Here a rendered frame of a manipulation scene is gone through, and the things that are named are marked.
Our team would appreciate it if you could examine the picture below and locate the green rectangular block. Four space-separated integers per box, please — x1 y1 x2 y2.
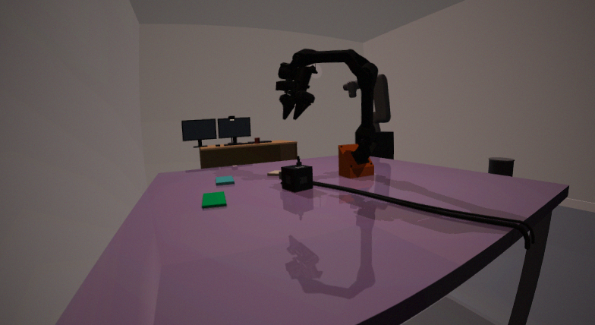
202 191 227 208

